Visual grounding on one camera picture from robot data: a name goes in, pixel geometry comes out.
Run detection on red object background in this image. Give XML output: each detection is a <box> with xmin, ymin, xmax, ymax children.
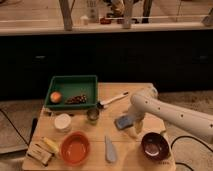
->
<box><xmin>100</xmin><ymin>17</ymin><xmax>112</xmax><ymax>25</ymax></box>

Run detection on black cable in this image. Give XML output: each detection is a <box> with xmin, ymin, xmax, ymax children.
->
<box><xmin>170</xmin><ymin>134</ymin><xmax>213</xmax><ymax>171</ymax></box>
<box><xmin>0</xmin><ymin>108</ymin><xmax>30</xmax><ymax>146</ymax></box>

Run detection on orange peach fruit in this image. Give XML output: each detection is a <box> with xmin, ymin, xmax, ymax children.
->
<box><xmin>50</xmin><ymin>91</ymin><xmax>62</xmax><ymax>103</ymax></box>

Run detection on green plastic tray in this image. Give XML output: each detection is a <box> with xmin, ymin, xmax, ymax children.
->
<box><xmin>44</xmin><ymin>75</ymin><xmax>98</xmax><ymax>110</ymax></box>

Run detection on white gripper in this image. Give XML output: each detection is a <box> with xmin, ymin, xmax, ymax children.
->
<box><xmin>126</xmin><ymin>106</ymin><xmax>145</xmax><ymax>139</ymax></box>

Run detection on white handled brush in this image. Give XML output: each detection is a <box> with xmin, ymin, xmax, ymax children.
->
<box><xmin>97</xmin><ymin>92</ymin><xmax>129</xmax><ymax>109</ymax></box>

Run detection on wooden block toy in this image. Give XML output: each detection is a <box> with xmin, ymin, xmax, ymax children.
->
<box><xmin>27</xmin><ymin>143</ymin><xmax>54</xmax><ymax>166</ymax></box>

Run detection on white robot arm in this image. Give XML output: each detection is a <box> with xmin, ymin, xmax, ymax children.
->
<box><xmin>130</xmin><ymin>87</ymin><xmax>213</xmax><ymax>144</ymax></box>

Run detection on dark brown bowl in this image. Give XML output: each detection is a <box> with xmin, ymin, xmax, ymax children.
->
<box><xmin>140</xmin><ymin>132</ymin><xmax>170</xmax><ymax>161</ymax></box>

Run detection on brown grape bunch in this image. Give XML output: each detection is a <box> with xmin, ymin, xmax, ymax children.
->
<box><xmin>65</xmin><ymin>95</ymin><xmax>87</xmax><ymax>104</ymax></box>

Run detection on blue sponge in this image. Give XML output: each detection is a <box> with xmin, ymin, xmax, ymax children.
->
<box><xmin>114</xmin><ymin>115</ymin><xmax>133</xmax><ymax>130</ymax></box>

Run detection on black cable right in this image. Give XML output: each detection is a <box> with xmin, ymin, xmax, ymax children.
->
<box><xmin>170</xmin><ymin>134</ymin><xmax>213</xmax><ymax>171</ymax></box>

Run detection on grey blue spatula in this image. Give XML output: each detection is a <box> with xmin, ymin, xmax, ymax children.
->
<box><xmin>105</xmin><ymin>136</ymin><xmax>117</xmax><ymax>163</ymax></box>

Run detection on yellow banana toy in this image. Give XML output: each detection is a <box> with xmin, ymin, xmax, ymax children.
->
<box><xmin>42</xmin><ymin>137</ymin><xmax>59</xmax><ymax>154</ymax></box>

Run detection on white paper cup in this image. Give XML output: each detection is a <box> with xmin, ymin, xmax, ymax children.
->
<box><xmin>54</xmin><ymin>113</ymin><xmax>71</xmax><ymax>132</ymax></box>

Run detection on orange plastic bowl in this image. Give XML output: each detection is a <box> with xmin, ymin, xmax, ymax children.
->
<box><xmin>60</xmin><ymin>131</ymin><xmax>90</xmax><ymax>166</ymax></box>

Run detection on small metal cup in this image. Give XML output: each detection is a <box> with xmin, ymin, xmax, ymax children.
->
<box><xmin>87</xmin><ymin>108</ymin><xmax>99</xmax><ymax>122</ymax></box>

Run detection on black cable left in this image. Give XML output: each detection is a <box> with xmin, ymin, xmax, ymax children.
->
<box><xmin>0</xmin><ymin>108</ymin><xmax>30</xmax><ymax>146</ymax></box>

